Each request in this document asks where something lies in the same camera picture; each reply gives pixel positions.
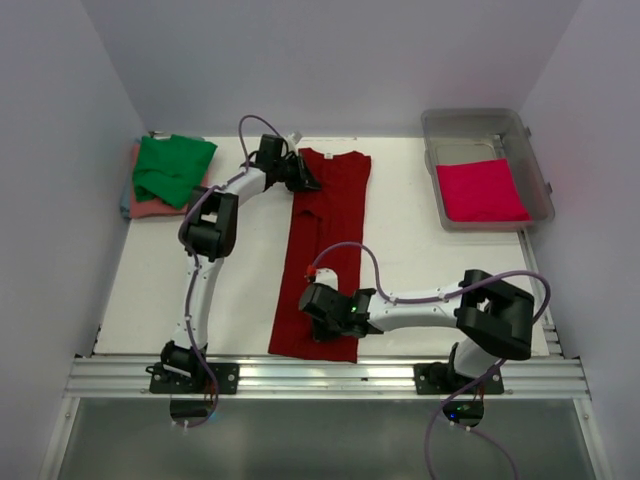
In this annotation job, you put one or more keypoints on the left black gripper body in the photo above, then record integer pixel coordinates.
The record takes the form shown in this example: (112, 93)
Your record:
(288, 172)

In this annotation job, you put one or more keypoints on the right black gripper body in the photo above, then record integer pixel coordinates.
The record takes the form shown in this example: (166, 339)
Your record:
(326, 330)

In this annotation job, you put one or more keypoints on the dark red t-shirt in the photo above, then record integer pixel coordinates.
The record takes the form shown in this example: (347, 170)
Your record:
(319, 220)

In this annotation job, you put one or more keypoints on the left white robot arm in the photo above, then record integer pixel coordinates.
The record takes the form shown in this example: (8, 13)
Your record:
(209, 233)

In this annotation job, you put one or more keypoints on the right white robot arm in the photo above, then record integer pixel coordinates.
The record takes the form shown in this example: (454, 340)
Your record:
(496, 317)

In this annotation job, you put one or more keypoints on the green t-shirt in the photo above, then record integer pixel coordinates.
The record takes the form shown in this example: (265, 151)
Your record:
(170, 170)

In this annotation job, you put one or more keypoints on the folded salmon pink t-shirt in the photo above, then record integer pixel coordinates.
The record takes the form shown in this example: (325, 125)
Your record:
(150, 210)

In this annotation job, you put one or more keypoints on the folded light blue t-shirt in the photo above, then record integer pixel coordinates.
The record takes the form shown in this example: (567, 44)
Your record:
(125, 202)

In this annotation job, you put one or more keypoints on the magenta folded t-shirt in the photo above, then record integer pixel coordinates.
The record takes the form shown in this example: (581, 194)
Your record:
(482, 191)

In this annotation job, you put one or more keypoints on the clear plastic storage bin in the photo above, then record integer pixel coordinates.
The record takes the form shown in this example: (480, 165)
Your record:
(456, 137)

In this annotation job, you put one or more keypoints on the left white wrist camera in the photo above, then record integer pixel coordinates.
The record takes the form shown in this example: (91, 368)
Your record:
(293, 138)

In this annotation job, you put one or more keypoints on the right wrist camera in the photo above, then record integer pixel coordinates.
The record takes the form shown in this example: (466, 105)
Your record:
(326, 276)

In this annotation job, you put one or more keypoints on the aluminium mounting rail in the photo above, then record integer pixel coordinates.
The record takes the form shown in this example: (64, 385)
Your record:
(264, 377)

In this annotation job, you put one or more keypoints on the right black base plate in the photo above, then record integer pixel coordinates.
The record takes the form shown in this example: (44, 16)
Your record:
(439, 378)

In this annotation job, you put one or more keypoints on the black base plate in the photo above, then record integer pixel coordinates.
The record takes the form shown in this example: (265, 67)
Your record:
(167, 382)
(439, 378)

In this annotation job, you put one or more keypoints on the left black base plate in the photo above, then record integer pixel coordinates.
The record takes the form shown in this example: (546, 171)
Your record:
(167, 382)

